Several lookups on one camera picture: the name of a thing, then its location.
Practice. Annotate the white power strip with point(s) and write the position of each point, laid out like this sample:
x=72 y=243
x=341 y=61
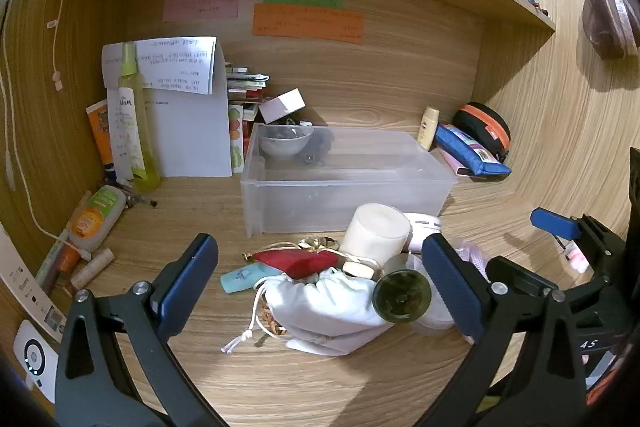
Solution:
x=25 y=282

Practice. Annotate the glass bowl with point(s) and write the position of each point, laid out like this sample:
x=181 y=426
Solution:
x=286 y=143

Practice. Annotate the stack of booklets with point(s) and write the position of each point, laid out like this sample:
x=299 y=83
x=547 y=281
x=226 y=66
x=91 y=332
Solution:
x=245 y=84

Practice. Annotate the white round case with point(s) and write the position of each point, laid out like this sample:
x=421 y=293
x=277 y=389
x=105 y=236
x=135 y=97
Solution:
x=422 y=229

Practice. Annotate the cream sunscreen bottle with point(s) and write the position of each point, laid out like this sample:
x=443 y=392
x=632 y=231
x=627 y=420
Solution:
x=428 y=129

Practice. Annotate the orange paper note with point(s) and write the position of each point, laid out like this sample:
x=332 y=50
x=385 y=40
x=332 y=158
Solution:
x=307 y=24

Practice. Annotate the light blue bottle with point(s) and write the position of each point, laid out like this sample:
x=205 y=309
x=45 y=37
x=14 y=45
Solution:
x=242 y=279

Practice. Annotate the orange label lotion bottle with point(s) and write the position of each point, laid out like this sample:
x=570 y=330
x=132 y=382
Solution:
x=95 y=219

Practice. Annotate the black and orange case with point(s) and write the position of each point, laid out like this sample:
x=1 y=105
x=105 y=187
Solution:
x=487 y=127

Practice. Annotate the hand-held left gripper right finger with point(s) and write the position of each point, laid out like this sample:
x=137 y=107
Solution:
x=450 y=282

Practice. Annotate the translucent plastic cup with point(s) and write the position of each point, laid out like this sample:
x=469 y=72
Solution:
x=435 y=312

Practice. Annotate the fruit print box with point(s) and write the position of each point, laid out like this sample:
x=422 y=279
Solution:
x=239 y=137

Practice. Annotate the red cloth pouch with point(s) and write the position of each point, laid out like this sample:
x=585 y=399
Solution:
x=295 y=263

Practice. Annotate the orange tube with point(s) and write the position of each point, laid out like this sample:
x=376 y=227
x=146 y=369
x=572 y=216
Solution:
x=99 y=132

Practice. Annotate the white device with blue lights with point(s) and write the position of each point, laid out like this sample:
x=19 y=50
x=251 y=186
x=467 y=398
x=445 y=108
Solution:
x=35 y=354

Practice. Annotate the brown hanging bag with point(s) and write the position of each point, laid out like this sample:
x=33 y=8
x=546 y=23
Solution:
x=607 y=7

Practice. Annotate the gold ribbon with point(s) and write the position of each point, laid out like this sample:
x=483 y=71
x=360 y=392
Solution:
x=320 y=243

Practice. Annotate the pink flat packet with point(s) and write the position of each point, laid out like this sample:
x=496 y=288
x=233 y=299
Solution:
x=455 y=164

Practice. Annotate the white candle jar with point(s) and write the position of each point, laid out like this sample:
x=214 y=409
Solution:
x=377 y=229

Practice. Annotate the translucent plastic storage box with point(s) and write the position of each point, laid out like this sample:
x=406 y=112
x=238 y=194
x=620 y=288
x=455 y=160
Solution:
x=350 y=187

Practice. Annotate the blue pencil pouch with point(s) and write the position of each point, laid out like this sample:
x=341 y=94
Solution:
x=467 y=149

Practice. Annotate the yellow-green spray bottle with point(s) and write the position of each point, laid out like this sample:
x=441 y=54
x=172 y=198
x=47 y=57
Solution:
x=142 y=157

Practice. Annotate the dark green glass jar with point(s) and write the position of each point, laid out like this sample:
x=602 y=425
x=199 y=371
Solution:
x=401 y=297

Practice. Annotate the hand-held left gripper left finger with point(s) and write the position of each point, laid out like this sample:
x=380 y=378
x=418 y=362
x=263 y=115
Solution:
x=190 y=277

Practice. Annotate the pink mesh bag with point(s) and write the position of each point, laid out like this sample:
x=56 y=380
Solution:
x=472 y=257

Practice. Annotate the black hair clip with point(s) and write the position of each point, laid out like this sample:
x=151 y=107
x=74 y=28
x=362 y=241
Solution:
x=132 y=197

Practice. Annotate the small white carton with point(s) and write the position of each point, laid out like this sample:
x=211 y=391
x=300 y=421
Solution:
x=282 y=106

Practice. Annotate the small cream box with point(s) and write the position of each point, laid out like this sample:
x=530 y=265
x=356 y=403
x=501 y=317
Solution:
x=357 y=269

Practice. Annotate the pink and white small item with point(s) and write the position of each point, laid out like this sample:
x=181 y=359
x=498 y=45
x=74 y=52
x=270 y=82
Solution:
x=579 y=259

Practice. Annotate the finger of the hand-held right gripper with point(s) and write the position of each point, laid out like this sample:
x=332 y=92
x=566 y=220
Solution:
x=520 y=274
x=552 y=221

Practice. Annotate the beige lip balm stick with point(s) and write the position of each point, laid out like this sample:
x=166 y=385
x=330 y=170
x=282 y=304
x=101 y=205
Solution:
x=92 y=268

